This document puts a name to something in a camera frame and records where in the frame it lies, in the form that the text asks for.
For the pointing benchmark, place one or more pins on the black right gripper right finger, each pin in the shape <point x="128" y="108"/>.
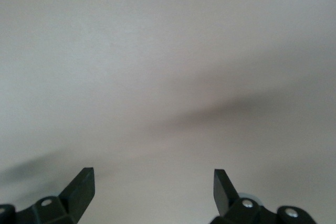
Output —
<point x="225" y="195"/>

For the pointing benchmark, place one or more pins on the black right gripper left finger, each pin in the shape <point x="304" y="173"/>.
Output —
<point x="78" y="195"/>

